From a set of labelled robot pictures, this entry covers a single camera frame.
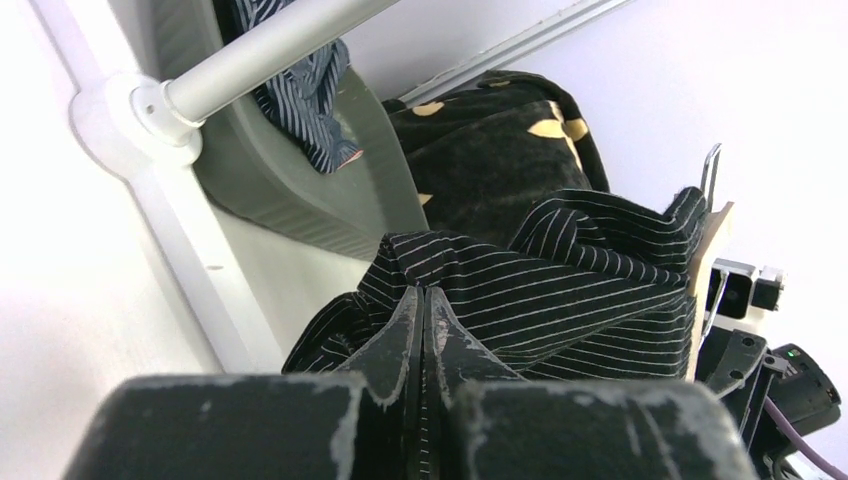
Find blue striped underwear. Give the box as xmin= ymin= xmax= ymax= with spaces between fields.
xmin=213 ymin=0 xmax=363 ymax=174

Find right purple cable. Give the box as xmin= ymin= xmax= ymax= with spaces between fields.
xmin=761 ymin=397 xmax=846 ymax=480

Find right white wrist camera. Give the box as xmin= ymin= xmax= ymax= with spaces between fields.
xmin=705 ymin=258 xmax=786 ymax=336

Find wooden clip hanger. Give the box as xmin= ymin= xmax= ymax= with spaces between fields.
xmin=685 ymin=143 xmax=735 ymax=381

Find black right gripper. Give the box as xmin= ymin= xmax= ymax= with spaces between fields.
xmin=696 ymin=327 xmax=779 ymax=447

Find green plastic tray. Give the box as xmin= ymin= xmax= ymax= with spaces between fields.
xmin=152 ymin=1 xmax=427 ymax=260

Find centre rack pole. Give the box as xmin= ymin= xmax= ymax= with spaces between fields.
xmin=166 ymin=0 xmax=395 ymax=123

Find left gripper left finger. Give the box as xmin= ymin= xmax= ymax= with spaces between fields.
xmin=65 ymin=288 xmax=423 ymax=479

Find aluminium frame rails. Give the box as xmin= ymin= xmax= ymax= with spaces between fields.
xmin=399 ymin=0 xmax=630 ymax=105

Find black striped underwear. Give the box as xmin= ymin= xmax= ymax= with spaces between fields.
xmin=283 ymin=187 xmax=707 ymax=380

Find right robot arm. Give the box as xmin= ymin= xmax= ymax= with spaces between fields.
xmin=696 ymin=327 xmax=842 ymax=479

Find black floral blanket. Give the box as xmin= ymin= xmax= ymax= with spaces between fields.
xmin=382 ymin=70 xmax=610 ymax=246

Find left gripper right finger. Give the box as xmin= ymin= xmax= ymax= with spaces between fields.
xmin=423 ymin=288 xmax=756 ymax=479

